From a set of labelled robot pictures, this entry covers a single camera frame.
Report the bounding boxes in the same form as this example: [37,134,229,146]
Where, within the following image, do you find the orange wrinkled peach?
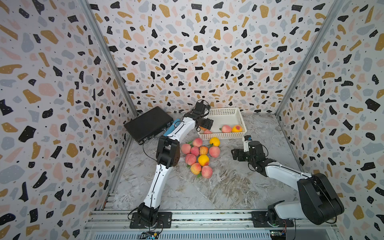
[199,146,209,155]

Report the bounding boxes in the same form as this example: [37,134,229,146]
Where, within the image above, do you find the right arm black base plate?
[251,211,295,228]

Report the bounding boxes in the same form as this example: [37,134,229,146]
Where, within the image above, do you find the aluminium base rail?
[83,210,343,240]

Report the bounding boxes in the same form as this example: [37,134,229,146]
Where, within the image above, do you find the yellow pink peach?
[232,125,243,133]

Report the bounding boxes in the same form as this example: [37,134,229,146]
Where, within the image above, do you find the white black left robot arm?
[137,109,213,227]

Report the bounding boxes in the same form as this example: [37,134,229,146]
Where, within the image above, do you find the black ribbed metal case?
[124,107,174,145]

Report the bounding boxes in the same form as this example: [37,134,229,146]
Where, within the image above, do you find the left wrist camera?
[193,100,211,117]

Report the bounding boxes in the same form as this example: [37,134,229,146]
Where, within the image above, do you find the white perforated plastic basket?
[199,108,247,140]

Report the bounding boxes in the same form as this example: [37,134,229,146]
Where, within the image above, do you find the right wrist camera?
[243,135,253,152]

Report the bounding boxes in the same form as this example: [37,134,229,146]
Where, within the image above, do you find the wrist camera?
[243,135,253,152]
[193,100,211,117]

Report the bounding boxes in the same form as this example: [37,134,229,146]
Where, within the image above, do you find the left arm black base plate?
[130,212,173,230]

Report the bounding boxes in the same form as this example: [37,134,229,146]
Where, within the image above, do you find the dark pink wrinkled peach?
[190,146,200,156]

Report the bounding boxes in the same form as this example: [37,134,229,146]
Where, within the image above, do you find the large pink peach left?
[181,144,192,155]

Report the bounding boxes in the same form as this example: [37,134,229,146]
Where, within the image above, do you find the light blue plastic tube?
[164,119,182,136]

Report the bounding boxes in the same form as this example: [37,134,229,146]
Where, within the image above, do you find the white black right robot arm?
[231,138,345,227]

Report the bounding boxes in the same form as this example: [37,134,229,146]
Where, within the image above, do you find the orange pink front peach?
[190,163,202,175]

